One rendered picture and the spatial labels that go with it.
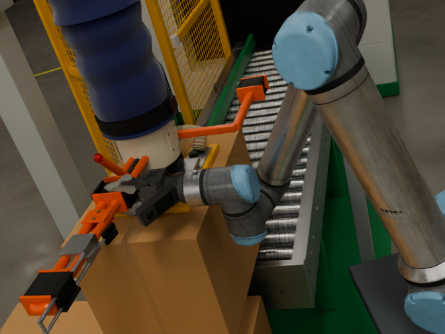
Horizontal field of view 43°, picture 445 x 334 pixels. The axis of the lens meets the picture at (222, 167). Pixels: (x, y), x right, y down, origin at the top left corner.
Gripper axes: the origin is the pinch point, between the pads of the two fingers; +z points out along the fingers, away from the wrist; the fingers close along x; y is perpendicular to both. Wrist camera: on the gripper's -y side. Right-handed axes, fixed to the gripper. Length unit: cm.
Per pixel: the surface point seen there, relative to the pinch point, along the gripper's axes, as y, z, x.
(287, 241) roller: 59, -24, -67
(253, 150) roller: 131, 2, -67
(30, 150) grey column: 105, 104, -38
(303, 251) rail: 46, -33, -60
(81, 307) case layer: 27, 50, -65
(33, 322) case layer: 20, 67, -65
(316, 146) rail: 117, -32, -60
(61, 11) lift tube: 18.8, 4.3, 43.5
